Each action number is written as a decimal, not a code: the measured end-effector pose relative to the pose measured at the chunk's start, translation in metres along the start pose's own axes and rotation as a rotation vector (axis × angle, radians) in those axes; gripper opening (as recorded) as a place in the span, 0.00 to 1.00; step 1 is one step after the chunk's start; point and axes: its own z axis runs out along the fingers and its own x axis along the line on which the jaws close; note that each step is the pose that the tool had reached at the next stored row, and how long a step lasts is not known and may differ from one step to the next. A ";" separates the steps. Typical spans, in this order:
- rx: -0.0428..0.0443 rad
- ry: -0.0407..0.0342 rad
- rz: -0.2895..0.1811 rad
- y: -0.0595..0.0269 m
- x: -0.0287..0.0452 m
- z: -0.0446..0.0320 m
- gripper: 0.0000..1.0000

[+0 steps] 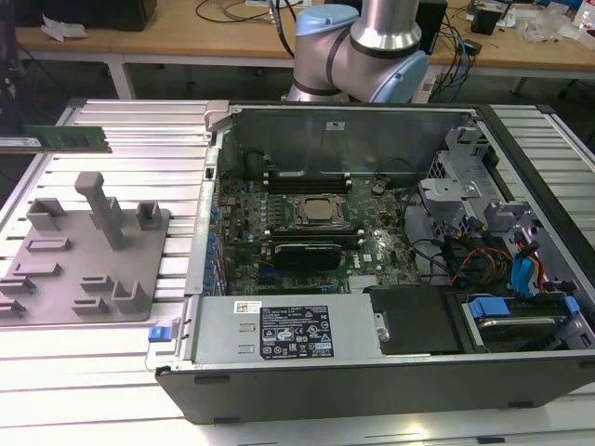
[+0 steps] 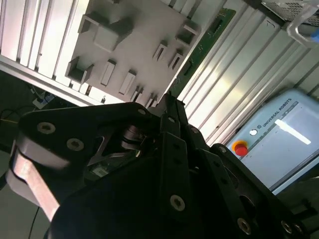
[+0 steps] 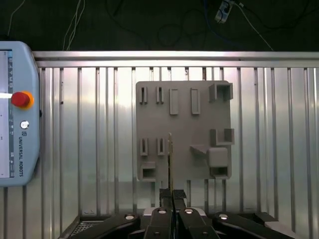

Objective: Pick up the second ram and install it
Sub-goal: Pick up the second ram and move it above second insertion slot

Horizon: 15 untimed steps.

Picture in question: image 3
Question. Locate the pale blue teach pendant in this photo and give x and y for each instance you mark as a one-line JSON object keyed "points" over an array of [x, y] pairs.
{"points": [[25, 154]]}

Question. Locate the grey plastic parts rack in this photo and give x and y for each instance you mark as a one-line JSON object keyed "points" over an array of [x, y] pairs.
{"points": [[184, 124]]}

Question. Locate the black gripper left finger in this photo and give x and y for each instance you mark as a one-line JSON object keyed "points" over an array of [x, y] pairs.
{"points": [[159, 224]]}

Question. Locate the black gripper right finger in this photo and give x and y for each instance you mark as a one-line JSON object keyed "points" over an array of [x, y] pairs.
{"points": [[189, 224]]}

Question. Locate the white power strip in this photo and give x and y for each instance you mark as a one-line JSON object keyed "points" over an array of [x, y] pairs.
{"points": [[223, 11]]}

